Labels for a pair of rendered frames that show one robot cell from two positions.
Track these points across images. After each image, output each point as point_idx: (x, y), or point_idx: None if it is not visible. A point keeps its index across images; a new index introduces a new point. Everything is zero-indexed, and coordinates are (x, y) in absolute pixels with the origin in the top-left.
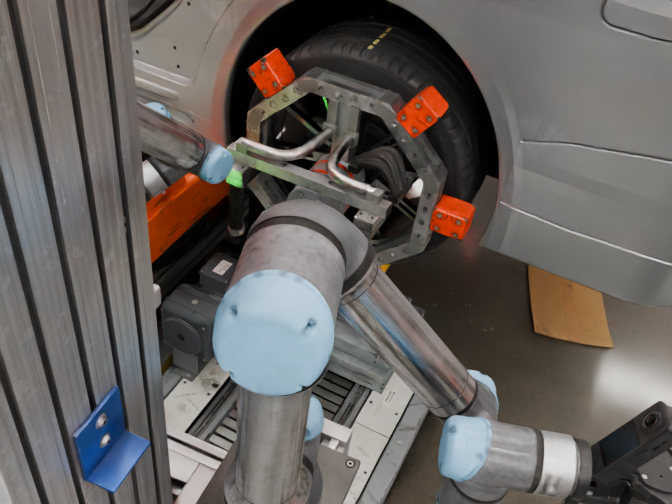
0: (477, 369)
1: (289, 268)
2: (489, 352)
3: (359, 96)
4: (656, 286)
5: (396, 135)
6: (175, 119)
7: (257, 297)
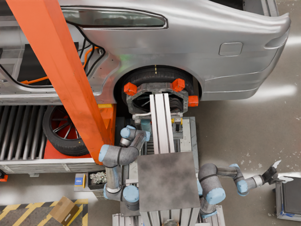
0: (201, 114)
1: (215, 187)
2: (202, 107)
3: (160, 89)
4: (248, 94)
5: (173, 93)
6: (96, 102)
7: (214, 195)
